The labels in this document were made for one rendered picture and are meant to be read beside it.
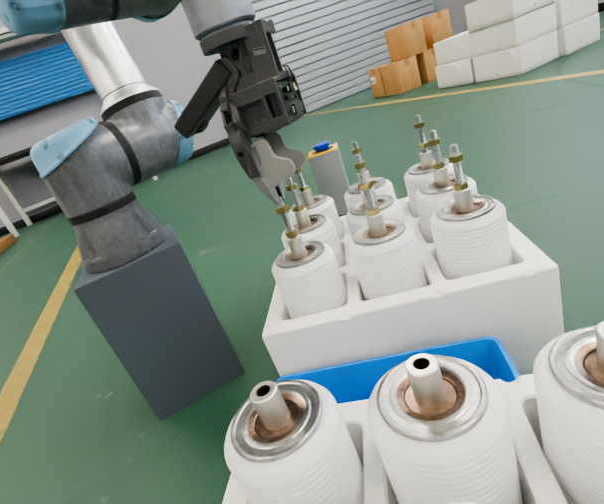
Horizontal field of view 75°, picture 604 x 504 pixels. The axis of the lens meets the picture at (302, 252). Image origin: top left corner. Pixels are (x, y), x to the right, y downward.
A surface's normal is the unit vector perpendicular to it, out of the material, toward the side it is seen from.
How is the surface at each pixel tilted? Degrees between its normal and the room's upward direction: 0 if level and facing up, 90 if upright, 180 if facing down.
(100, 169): 92
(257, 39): 90
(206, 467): 0
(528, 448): 0
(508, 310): 90
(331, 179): 90
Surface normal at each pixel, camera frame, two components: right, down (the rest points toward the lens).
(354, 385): -0.11, 0.40
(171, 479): -0.32, -0.86
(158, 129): 0.61, -0.07
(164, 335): 0.38, 0.25
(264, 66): -0.30, 0.48
